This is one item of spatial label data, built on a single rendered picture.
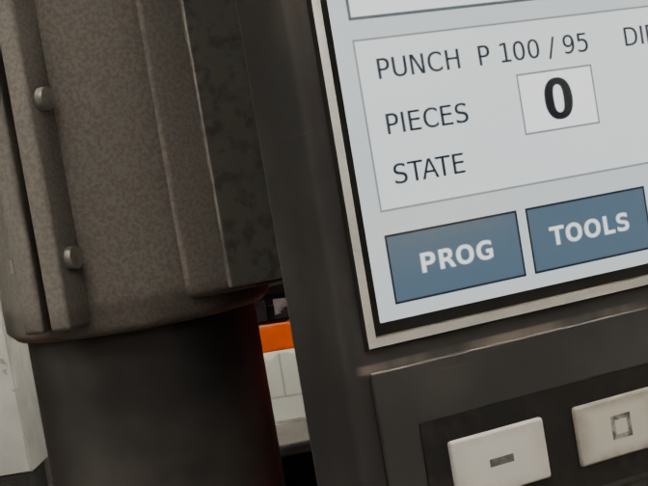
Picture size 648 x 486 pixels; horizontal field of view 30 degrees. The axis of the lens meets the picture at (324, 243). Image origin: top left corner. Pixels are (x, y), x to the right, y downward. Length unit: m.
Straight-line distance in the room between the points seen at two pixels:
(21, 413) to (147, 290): 4.87
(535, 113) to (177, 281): 0.16
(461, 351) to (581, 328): 0.05
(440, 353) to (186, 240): 0.13
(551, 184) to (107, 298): 0.18
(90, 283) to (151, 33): 0.10
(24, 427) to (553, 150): 4.97
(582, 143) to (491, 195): 0.04
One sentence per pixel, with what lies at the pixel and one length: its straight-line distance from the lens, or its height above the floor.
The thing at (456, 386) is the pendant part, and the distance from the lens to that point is 0.41.
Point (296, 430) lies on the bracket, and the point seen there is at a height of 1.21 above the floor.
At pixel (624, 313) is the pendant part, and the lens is 0.44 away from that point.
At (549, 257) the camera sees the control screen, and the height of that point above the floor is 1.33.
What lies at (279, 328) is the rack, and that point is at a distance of 2.89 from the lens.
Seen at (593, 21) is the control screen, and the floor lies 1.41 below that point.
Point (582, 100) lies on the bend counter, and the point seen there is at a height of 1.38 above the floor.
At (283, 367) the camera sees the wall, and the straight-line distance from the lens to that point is 5.48.
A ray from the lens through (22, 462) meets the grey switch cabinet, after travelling 5.36.
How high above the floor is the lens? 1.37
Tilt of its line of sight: 3 degrees down
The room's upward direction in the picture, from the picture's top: 10 degrees counter-clockwise
